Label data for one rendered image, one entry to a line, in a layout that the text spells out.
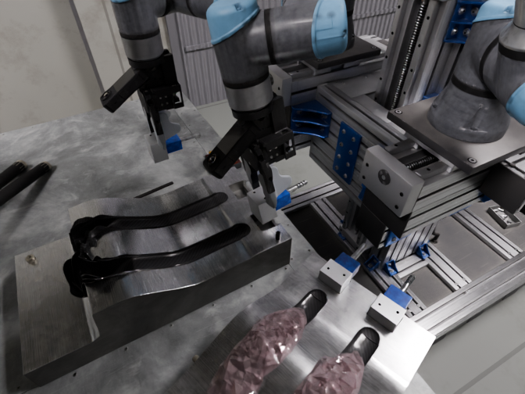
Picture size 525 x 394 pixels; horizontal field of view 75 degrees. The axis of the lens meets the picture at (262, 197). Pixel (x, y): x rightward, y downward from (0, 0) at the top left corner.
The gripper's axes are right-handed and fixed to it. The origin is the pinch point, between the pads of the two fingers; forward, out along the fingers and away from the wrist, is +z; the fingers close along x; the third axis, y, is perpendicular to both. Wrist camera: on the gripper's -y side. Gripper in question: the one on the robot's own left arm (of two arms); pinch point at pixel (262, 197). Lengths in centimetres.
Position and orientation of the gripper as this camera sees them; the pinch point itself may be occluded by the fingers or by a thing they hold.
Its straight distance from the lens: 69.8
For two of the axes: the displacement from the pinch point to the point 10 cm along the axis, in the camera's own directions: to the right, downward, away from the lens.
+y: 8.5, -4.5, 2.7
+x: -5.0, -5.0, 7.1
